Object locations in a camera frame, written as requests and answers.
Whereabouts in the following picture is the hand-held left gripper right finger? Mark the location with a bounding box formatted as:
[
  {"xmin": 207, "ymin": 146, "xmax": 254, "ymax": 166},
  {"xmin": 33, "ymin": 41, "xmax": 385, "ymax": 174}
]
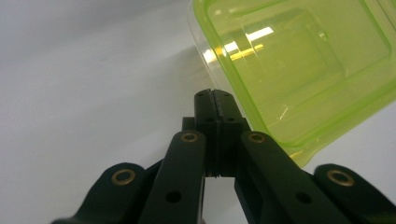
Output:
[{"xmin": 214, "ymin": 89, "xmax": 252, "ymax": 178}]

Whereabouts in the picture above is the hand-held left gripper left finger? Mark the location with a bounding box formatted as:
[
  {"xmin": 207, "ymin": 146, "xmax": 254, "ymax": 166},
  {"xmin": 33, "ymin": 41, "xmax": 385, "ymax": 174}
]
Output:
[{"xmin": 181, "ymin": 89, "xmax": 217, "ymax": 178}]

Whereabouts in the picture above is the green plastic container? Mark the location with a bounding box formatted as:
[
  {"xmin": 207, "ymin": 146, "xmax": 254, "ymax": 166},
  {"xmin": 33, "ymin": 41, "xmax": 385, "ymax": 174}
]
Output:
[{"xmin": 186, "ymin": 0, "xmax": 396, "ymax": 168}]

